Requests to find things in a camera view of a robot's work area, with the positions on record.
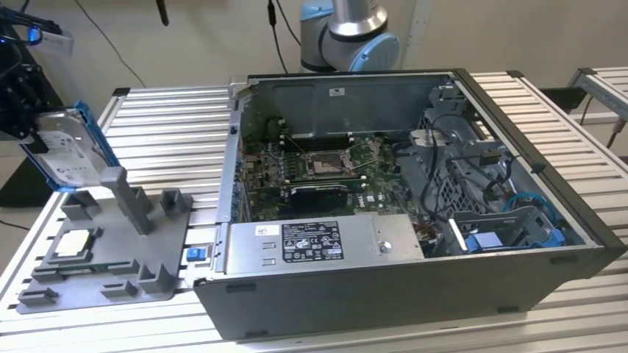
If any empty blue disk carrier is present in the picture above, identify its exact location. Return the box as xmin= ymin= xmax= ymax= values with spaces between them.
xmin=464 ymin=232 xmax=506 ymax=254

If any green motherboard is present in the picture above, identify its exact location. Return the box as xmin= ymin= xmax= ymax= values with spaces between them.
xmin=240 ymin=141 xmax=430 ymax=225

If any black graphics card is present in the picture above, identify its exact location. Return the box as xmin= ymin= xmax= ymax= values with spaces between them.
xmin=287 ymin=183 xmax=351 ymax=213

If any CPU socket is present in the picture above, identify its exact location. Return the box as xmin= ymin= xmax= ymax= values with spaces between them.
xmin=303 ymin=149 xmax=358 ymax=179

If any hanging black cable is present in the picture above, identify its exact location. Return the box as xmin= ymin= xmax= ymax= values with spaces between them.
xmin=266 ymin=0 xmax=292 ymax=74

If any black open PC case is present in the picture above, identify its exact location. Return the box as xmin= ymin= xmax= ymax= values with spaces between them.
xmin=192 ymin=68 xmax=628 ymax=342

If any grey power supply unit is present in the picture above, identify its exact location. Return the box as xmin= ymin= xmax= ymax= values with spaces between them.
xmin=223 ymin=214 xmax=426 ymax=276

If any small metal disk bay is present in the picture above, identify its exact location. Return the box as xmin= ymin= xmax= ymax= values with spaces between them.
xmin=447 ymin=204 xmax=588 ymax=255

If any aluminium side table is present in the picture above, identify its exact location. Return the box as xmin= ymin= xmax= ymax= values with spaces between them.
xmin=568 ymin=67 xmax=628 ymax=111

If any hard disk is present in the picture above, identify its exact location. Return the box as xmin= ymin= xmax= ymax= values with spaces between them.
xmin=18 ymin=99 xmax=120 ymax=195

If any green RAM stick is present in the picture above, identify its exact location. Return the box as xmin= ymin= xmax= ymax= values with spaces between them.
xmin=292 ymin=176 xmax=370 ymax=185
xmin=47 ymin=260 xmax=139 ymax=275

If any red yellow wire bundle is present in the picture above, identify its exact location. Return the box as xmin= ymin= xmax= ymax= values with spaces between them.
xmin=411 ymin=220 xmax=451 ymax=246

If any white paper tag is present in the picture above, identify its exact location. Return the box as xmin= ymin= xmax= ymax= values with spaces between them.
xmin=40 ymin=30 xmax=76 ymax=57

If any metal socket cover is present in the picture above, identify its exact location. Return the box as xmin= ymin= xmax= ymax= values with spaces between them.
xmin=340 ymin=141 xmax=382 ymax=176

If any grey parts rack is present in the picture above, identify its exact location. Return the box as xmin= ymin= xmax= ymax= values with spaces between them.
xmin=16 ymin=165 xmax=196 ymax=315

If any light blue wire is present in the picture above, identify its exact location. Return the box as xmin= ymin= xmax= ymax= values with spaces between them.
xmin=504 ymin=190 xmax=559 ymax=236

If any large metal disk bay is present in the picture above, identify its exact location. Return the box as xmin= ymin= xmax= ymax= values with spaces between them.
xmin=408 ymin=84 xmax=522 ymax=224

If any silver CPU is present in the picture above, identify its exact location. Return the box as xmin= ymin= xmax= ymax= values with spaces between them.
xmin=52 ymin=228 xmax=95 ymax=258

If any black wrist camera assembly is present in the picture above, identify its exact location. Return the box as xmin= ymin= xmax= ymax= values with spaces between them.
xmin=0 ymin=3 xmax=64 ymax=69

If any thin black floor cable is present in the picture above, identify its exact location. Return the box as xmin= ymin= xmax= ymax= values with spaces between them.
xmin=0 ymin=218 xmax=32 ymax=232

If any thin metal locking lever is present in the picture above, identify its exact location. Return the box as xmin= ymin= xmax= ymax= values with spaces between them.
xmin=288 ymin=135 xmax=315 ymax=155

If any thin black wall cable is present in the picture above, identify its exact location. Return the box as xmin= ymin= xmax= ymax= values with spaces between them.
xmin=72 ymin=0 xmax=148 ymax=88

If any black wire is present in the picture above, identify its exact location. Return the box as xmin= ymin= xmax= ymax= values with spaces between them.
xmin=419 ymin=112 xmax=472 ymax=221

